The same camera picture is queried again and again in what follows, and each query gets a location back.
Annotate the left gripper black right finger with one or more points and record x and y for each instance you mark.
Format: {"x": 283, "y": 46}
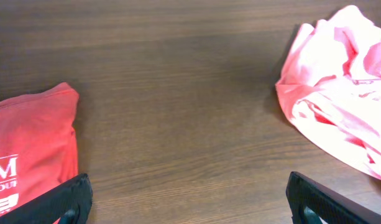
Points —
{"x": 311, "y": 202}

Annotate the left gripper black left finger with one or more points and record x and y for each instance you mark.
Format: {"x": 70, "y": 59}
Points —
{"x": 68, "y": 203}

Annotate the pink printed t-shirt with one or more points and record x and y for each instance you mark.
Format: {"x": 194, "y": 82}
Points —
{"x": 330, "y": 88}

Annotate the folded red printed t-shirt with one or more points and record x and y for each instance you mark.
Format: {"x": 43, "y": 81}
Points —
{"x": 38, "y": 149}

